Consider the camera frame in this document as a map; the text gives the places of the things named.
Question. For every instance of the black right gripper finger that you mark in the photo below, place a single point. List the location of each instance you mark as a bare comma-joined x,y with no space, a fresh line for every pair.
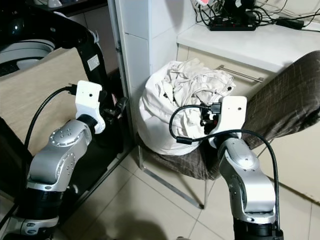
204,117

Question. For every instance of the brown checked covered chair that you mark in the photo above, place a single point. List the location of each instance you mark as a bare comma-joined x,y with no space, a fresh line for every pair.
280,95

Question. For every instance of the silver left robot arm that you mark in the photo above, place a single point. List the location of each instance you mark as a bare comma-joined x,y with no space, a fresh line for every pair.
52,160

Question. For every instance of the black power adapter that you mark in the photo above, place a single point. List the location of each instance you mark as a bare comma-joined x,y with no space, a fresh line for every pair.
291,23

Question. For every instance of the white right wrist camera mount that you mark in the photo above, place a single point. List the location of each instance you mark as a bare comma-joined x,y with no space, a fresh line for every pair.
230,117

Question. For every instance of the white cabinet with counter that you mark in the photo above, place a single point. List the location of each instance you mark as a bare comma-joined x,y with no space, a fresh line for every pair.
240,47

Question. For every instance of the white washer label sticker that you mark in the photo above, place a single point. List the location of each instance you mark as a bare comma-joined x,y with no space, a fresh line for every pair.
93,62

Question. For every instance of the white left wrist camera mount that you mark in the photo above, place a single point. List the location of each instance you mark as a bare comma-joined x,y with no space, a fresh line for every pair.
89,100

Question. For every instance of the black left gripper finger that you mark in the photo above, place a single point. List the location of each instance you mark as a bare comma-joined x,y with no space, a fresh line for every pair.
122,106

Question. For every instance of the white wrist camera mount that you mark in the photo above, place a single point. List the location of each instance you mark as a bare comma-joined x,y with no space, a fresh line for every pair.
89,100
230,117

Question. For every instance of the black power strip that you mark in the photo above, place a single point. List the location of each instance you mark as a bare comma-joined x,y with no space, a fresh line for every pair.
235,24

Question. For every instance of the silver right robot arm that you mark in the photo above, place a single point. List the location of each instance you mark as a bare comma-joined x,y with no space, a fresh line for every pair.
242,170

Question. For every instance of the black washing machine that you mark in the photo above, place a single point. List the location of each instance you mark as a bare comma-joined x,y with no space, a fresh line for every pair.
25,25

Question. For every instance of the beige cloth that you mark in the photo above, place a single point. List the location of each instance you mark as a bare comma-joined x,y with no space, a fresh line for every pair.
40,90

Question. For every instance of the white laundry pile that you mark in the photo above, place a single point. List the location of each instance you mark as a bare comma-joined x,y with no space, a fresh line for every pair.
167,107

